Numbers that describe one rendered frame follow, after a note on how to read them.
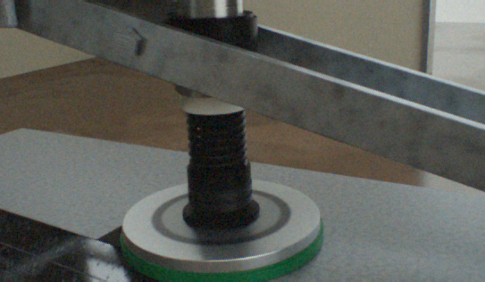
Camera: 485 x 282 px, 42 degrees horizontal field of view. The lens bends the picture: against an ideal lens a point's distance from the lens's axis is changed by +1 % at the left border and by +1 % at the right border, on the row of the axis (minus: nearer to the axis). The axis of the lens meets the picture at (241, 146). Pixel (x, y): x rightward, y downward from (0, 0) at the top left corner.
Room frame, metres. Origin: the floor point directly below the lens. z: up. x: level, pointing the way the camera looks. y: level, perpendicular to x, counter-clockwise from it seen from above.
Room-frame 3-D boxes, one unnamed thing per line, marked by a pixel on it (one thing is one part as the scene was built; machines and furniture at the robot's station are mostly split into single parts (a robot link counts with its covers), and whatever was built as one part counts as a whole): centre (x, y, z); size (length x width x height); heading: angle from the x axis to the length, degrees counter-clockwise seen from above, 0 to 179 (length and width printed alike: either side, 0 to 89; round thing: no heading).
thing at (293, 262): (0.62, 0.02, 0.86); 0.22 x 0.22 x 0.04
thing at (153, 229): (0.62, 0.02, 0.87); 0.21 x 0.21 x 0.01
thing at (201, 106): (0.62, 0.02, 1.01); 0.07 x 0.07 x 0.04
